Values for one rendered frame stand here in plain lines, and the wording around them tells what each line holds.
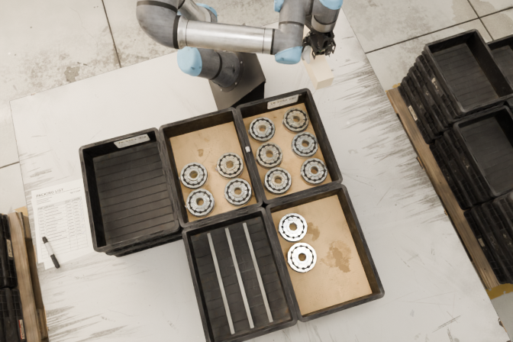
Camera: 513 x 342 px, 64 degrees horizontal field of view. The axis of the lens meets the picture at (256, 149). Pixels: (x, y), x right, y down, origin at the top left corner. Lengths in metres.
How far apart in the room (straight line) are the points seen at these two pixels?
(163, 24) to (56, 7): 2.14
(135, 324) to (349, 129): 1.15
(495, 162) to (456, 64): 0.53
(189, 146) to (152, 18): 0.60
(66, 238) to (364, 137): 1.29
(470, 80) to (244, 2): 1.55
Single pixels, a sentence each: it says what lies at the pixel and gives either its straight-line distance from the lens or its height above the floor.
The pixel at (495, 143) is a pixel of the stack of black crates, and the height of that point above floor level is 0.38.
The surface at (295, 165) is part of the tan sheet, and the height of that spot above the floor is 0.83.
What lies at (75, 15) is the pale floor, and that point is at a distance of 3.23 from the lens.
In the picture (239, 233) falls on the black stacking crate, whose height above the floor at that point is 0.83.
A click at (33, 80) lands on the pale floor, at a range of 3.06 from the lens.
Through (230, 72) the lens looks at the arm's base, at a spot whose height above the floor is 0.89.
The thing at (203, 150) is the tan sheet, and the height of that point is 0.83.
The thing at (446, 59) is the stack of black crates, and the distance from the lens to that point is 2.42.
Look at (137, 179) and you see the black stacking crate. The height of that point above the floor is 0.83.
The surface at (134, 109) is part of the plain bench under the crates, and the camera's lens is 1.92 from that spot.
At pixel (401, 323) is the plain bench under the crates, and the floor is 0.70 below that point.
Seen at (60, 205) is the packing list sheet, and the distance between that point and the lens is 1.88.
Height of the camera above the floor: 2.36
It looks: 70 degrees down
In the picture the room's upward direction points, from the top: straight up
